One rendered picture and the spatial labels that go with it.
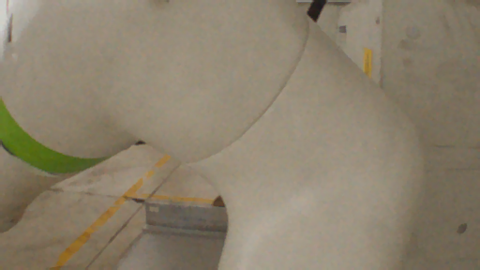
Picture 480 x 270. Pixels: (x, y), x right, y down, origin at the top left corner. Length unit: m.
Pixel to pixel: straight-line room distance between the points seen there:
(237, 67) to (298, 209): 0.08
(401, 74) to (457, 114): 0.07
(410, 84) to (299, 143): 0.22
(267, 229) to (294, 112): 0.06
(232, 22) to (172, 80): 0.03
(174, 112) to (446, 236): 0.35
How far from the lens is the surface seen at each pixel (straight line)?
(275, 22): 0.18
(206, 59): 0.16
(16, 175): 0.31
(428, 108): 0.40
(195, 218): 1.04
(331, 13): 1.08
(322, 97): 0.19
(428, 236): 0.45
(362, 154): 0.21
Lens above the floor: 1.34
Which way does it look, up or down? 14 degrees down
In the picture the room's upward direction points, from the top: straight up
